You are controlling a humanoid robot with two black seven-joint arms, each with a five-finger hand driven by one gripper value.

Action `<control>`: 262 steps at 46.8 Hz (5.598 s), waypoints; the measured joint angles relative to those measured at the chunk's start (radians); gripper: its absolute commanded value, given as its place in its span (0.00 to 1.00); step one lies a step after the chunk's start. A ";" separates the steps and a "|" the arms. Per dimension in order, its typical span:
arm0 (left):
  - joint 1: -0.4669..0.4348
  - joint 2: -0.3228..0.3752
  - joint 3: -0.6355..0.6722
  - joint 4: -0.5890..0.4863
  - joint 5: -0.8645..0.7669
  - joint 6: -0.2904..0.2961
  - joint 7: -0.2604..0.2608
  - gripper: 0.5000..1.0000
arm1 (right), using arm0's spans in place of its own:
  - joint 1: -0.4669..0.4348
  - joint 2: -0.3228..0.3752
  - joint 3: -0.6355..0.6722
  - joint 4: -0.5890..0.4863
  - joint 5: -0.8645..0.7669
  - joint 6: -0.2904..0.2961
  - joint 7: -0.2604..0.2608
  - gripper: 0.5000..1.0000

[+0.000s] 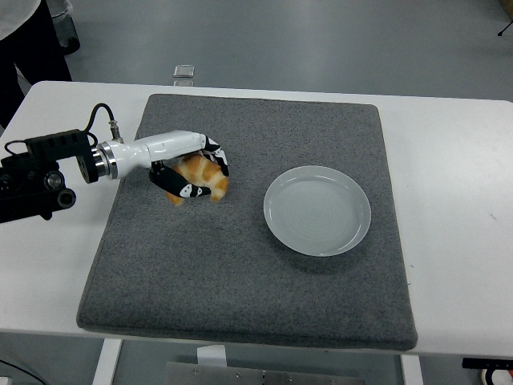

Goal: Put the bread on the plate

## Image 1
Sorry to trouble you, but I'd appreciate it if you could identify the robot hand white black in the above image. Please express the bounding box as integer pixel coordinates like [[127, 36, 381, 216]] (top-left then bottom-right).
[[113, 130, 231, 201]]

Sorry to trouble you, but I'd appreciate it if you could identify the croissant bread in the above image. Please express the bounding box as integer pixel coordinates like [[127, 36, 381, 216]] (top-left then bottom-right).
[[166, 154, 230, 206]]

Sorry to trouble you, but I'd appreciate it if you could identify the grey round plate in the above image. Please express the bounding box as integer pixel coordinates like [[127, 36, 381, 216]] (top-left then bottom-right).
[[263, 164, 373, 257]]

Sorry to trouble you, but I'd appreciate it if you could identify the grey metal plate with screws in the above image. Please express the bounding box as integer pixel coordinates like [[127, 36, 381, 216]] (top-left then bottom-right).
[[164, 361, 366, 385]]

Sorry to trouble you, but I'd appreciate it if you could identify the small clear floor box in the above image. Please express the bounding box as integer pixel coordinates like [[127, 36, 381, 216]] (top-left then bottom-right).
[[172, 63, 197, 87]]

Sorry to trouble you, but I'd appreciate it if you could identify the grey felt mat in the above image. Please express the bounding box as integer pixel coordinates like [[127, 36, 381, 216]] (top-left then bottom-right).
[[75, 93, 418, 353]]

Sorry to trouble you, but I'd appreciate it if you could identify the white tag under table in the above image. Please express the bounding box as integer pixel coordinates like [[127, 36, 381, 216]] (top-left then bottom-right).
[[196, 345, 228, 368]]

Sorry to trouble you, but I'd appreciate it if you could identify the white table leg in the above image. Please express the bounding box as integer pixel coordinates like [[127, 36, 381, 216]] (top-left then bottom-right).
[[91, 338, 123, 385], [400, 355, 424, 385]]

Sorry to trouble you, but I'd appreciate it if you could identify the black bar under table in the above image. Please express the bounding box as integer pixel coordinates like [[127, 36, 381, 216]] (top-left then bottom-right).
[[461, 357, 513, 371]]

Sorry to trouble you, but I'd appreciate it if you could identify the black floor cable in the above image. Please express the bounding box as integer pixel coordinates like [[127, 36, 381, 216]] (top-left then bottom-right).
[[0, 359, 41, 385]]

